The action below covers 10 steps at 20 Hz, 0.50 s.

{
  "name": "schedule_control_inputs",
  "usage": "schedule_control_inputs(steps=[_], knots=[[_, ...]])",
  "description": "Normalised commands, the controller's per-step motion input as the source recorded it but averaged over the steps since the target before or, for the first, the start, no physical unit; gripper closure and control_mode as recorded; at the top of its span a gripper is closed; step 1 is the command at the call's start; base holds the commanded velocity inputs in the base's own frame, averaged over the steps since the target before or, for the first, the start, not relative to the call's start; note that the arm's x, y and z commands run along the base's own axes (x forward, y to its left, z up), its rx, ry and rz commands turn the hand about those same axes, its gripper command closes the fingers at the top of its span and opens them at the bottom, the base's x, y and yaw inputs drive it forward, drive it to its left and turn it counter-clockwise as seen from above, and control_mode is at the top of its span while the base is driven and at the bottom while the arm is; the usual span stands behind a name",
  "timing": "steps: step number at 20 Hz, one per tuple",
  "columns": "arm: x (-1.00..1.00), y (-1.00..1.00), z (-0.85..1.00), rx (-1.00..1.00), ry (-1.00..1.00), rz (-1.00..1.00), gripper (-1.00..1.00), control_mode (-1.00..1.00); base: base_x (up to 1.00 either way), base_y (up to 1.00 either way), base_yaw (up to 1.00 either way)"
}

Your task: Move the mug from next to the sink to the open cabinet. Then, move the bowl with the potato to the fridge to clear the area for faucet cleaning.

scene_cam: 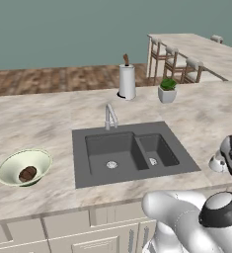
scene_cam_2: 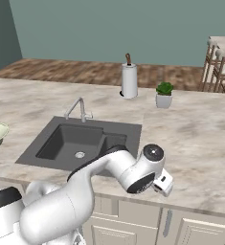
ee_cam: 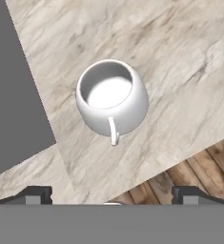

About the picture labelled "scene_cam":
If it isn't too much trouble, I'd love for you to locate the white mug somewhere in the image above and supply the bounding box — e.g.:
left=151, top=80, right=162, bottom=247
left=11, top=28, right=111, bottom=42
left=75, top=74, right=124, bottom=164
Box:
left=208, top=154, right=229, bottom=173

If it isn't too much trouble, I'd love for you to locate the cream sink front panel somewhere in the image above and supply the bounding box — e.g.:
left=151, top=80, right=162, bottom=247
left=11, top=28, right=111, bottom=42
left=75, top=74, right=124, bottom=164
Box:
left=90, top=201, right=149, bottom=228

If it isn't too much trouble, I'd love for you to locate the green plant in white pot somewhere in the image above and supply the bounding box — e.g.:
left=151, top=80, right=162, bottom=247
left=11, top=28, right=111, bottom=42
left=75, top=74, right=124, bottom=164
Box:
left=157, top=77, right=179, bottom=105

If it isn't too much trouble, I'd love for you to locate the silver faucet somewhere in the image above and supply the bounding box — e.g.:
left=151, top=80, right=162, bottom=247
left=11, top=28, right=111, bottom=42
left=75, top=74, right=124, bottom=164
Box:
left=104, top=103, right=119, bottom=131

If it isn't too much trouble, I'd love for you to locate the cream cabinet door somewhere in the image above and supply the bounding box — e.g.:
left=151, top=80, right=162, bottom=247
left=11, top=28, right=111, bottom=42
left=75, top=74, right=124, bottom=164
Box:
left=137, top=218, right=159, bottom=253
left=47, top=222, right=140, bottom=253
left=0, top=239, right=51, bottom=253

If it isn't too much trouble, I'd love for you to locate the wooden chair with pale cushion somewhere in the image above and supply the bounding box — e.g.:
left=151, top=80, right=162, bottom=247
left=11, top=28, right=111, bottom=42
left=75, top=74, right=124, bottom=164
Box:
left=209, top=34, right=225, bottom=44
left=148, top=36, right=168, bottom=86
left=181, top=56, right=205, bottom=84
left=163, top=45, right=188, bottom=82

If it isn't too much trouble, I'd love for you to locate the brown potato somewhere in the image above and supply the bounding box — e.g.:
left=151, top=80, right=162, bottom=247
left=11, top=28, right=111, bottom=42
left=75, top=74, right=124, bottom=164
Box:
left=18, top=165, right=39, bottom=184

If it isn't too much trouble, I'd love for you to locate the dark grey double sink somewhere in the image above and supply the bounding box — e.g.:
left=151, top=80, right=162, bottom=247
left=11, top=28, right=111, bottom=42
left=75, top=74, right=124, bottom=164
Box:
left=71, top=121, right=202, bottom=190

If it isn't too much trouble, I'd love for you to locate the white paper towel roll holder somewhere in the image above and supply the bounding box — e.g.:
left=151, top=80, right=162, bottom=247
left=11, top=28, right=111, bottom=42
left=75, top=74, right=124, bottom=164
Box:
left=116, top=53, right=137, bottom=101

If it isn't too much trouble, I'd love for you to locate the cream drawer front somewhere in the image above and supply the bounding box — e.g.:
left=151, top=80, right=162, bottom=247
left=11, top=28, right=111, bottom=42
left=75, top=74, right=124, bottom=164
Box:
left=5, top=217, right=48, bottom=244
left=42, top=210, right=92, bottom=239

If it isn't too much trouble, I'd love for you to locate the pale green bowl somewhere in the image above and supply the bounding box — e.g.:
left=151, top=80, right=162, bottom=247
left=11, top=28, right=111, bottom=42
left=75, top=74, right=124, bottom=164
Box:
left=0, top=148, right=53, bottom=188

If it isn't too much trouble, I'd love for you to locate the grey cabinet door handle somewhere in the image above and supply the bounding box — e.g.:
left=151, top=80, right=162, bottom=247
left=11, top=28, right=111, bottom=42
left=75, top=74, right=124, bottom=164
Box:
left=129, top=228, right=135, bottom=253
left=142, top=226, right=150, bottom=249

